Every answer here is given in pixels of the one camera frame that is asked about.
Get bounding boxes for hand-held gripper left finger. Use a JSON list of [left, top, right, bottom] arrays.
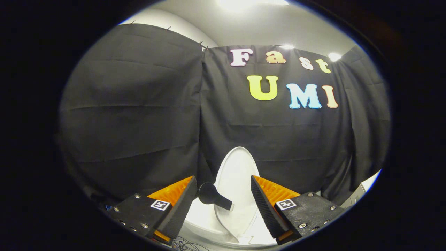
[[105, 176, 198, 245]]

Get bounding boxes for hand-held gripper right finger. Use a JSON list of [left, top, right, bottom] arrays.
[[250, 175, 347, 246]]

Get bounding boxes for black backdrop cloth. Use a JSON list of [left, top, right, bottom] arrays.
[[57, 23, 391, 210]]

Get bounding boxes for white cabinet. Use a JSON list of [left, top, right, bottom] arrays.
[[340, 169, 382, 210]]

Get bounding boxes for large ceiling light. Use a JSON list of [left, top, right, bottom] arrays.
[[216, 0, 290, 12]]

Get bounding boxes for bundle of cables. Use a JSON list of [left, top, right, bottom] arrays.
[[172, 236, 210, 251]]

